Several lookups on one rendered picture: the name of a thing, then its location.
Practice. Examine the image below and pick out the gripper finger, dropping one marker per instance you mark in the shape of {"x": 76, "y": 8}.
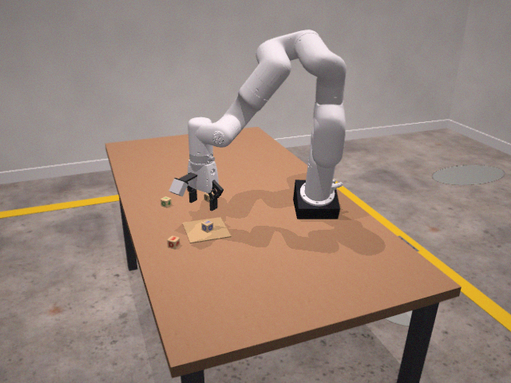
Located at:
{"x": 192, "y": 194}
{"x": 217, "y": 194}

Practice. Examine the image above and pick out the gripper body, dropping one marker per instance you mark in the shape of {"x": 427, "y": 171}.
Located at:
{"x": 206, "y": 173}

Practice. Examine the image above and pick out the tan flat mat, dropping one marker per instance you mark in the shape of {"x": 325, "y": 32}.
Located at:
{"x": 195, "y": 234}

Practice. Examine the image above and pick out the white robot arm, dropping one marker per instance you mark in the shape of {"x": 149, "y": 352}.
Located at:
{"x": 328, "y": 133}

